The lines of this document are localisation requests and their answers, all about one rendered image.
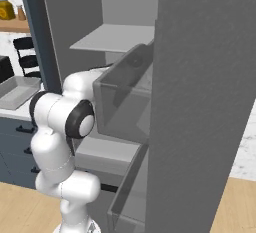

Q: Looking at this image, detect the translucent grey door bin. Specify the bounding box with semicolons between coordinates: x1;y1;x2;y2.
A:
106;143;150;233
92;41;155;145

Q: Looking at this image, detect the grey fridge drawer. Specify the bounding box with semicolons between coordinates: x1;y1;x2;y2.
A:
74;136;141;179

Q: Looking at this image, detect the grey fridge shelf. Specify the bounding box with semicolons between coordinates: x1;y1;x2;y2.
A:
68;23;156;54

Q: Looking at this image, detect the grey sink basin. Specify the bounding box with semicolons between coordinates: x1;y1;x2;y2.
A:
0;75;42;112

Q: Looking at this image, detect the dark grey fridge body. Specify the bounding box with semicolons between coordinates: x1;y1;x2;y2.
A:
17;0;161;95

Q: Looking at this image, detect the blue-grey drawer cabinet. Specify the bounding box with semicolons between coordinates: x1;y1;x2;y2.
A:
0;116;43;190

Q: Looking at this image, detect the black appliance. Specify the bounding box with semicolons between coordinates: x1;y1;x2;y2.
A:
0;55;16;84

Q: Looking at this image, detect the brown shaker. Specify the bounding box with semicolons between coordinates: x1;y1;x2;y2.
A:
16;5;27;22

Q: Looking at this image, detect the yellow jar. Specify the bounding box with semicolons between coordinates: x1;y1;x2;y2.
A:
0;0;16;22

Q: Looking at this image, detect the wooden wall shelf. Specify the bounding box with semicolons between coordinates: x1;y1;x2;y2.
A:
0;18;31;34

